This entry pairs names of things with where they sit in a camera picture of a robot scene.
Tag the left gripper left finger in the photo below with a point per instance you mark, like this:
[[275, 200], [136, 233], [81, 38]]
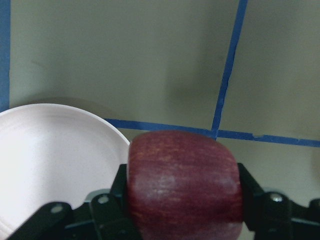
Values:
[[102, 216]]

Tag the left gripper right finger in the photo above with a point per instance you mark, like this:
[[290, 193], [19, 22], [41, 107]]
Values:
[[271, 215]]

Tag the red apple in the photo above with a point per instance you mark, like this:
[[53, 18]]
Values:
[[183, 186]]

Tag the pink plate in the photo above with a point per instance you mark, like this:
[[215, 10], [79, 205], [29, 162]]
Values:
[[53, 152]]

